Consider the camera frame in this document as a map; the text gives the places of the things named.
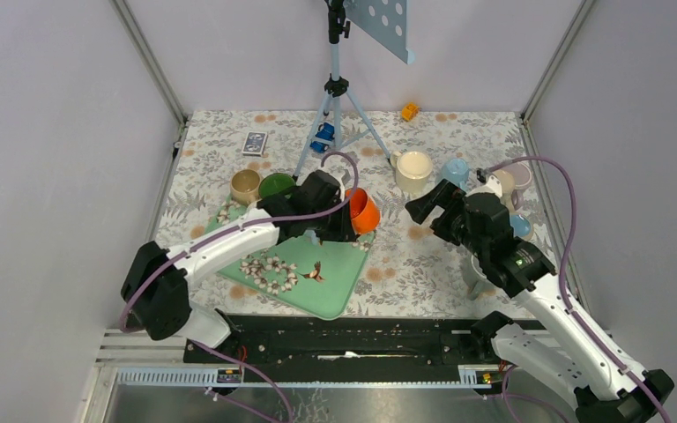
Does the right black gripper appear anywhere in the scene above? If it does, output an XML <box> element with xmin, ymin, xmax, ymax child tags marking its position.
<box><xmin>404</xmin><ymin>179</ymin><xmax>487</xmax><ymax>260</ymax></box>

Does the cream mug green inside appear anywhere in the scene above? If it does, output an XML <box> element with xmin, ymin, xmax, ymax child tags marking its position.
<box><xmin>258</xmin><ymin>173</ymin><xmax>296</xmax><ymax>198</ymax></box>

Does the orange mug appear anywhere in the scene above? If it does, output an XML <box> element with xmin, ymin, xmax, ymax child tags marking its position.
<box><xmin>345</xmin><ymin>188</ymin><xmax>381</xmax><ymax>235</ymax></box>

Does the beige mug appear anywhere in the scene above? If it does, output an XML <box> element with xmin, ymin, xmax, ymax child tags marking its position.
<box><xmin>230</xmin><ymin>169</ymin><xmax>262</xmax><ymax>206</ymax></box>

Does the blue butterfly mug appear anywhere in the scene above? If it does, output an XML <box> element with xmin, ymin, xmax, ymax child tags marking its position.
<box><xmin>510</xmin><ymin>213</ymin><xmax>534</xmax><ymax>241</ymax></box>

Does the grey blue mug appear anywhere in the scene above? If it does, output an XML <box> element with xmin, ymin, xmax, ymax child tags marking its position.
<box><xmin>461</xmin><ymin>255</ymin><xmax>496</xmax><ymax>301</ymax></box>

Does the light blue ribbed mug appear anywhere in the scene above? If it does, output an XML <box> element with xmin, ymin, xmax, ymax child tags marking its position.
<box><xmin>304</xmin><ymin>230</ymin><xmax>322</xmax><ymax>246</ymax></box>

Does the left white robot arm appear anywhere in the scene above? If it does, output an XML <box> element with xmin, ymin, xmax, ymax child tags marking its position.
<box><xmin>119</xmin><ymin>170</ymin><xmax>358</xmax><ymax>362</ymax></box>

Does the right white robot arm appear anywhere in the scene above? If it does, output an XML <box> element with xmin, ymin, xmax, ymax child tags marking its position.
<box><xmin>405</xmin><ymin>178</ymin><xmax>674</xmax><ymax>422</ymax></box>

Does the light blue faceted mug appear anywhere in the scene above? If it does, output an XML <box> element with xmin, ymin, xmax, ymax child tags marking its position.
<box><xmin>435</xmin><ymin>158</ymin><xmax>470</xmax><ymax>190</ymax></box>

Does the cream ribbed mug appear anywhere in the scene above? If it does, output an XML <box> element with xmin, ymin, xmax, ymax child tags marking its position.
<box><xmin>390</xmin><ymin>151</ymin><xmax>434</xmax><ymax>195</ymax></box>

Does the seahorse pattern mug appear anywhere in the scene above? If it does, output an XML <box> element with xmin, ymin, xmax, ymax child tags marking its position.
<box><xmin>494</xmin><ymin>169</ymin><xmax>516</xmax><ymax>213</ymax></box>

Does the lilac mug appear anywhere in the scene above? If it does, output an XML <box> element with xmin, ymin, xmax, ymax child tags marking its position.
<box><xmin>502</xmin><ymin>161</ymin><xmax>534</xmax><ymax>191</ymax></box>

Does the floral tablecloth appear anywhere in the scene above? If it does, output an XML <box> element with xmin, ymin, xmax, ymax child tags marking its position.
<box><xmin>156</xmin><ymin>110</ymin><xmax>528</xmax><ymax>319</ymax></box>

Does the blue toy car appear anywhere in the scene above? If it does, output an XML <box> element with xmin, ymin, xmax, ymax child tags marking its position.
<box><xmin>309</xmin><ymin>122</ymin><xmax>335</xmax><ymax>153</ymax></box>

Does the playing card deck box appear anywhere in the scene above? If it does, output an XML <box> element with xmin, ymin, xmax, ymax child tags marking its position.
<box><xmin>242</xmin><ymin>131</ymin><xmax>268</xmax><ymax>157</ymax></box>

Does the green floral tray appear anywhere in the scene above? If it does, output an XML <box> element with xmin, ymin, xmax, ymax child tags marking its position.
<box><xmin>219</xmin><ymin>232</ymin><xmax>376</xmax><ymax>321</ymax></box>

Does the orange toy block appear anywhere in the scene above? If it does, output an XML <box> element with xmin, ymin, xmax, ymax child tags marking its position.
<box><xmin>400</xmin><ymin>102</ymin><xmax>420</xmax><ymax>122</ymax></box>

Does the blue tripod stand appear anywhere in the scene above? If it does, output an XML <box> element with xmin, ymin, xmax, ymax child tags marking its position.
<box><xmin>292</xmin><ymin>0</ymin><xmax>391</xmax><ymax>181</ymax></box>

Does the perforated blue calibration plate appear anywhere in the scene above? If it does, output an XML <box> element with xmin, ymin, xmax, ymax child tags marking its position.
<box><xmin>344</xmin><ymin>0</ymin><xmax>415</xmax><ymax>64</ymax></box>

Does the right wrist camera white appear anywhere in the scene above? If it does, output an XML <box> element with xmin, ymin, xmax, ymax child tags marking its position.
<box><xmin>480</xmin><ymin>174</ymin><xmax>502</xmax><ymax>198</ymax></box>

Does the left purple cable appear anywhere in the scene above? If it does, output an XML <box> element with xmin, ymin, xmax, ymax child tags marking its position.
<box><xmin>118</xmin><ymin>152</ymin><xmax>361</xmax><ymax>335</ymax></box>

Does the purple cable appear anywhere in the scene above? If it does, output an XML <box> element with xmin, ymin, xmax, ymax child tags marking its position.
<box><xmin>476</xmin><ymin>155</ymin><xmax>673</xmax><ymax>423</ymax></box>
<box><xmin>118</xmin><ymin>152</ymin><xmax>361</xmax><ymax>335</ymax></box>

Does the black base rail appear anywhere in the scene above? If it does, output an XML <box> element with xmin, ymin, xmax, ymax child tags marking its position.
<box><xmin>216</xmin><ymin>315</ymin><xmax>505</xmax><ymax>384</ymax></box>

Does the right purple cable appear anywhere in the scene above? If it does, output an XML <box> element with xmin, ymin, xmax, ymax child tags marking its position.
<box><xmin>476</xmin><ymin>155</ymin><xmax>673</xmax><ymax>423</ymax></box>

